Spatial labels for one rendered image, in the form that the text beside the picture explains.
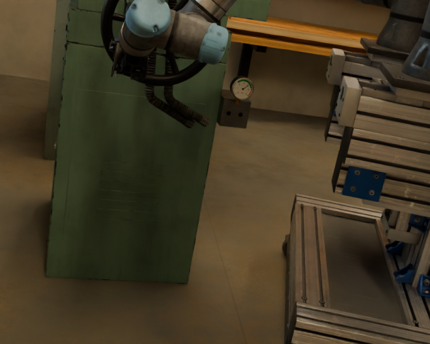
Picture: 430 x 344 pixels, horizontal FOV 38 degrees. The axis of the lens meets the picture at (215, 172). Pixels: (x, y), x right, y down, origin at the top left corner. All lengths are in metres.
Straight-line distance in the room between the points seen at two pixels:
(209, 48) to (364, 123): 0.44
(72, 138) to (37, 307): 0.48
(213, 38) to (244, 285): 1.08
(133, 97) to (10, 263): 0.66
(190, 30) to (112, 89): 0.61
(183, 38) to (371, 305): 0.90
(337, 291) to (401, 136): 0.49
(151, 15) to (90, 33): 0.58
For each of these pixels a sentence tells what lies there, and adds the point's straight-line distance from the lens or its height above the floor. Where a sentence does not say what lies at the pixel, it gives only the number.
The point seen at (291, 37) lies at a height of 0.57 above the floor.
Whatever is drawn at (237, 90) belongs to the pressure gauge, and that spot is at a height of 0.65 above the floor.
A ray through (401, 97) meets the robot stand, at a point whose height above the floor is 0.77.
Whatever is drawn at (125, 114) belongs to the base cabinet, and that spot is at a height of 0.53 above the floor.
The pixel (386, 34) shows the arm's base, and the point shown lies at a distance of 1.97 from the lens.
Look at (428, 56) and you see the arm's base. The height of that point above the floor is 0.87.
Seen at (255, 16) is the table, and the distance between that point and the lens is 1.78.
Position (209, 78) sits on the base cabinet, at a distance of 1.79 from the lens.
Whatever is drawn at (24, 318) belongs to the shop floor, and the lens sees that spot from 1.81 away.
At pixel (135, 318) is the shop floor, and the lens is 1.84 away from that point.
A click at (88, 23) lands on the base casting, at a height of 0.77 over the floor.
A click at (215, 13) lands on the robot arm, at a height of 0.89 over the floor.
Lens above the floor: 1.02
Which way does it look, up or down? 20 degrees down
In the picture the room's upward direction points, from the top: 10 degrees clockwise
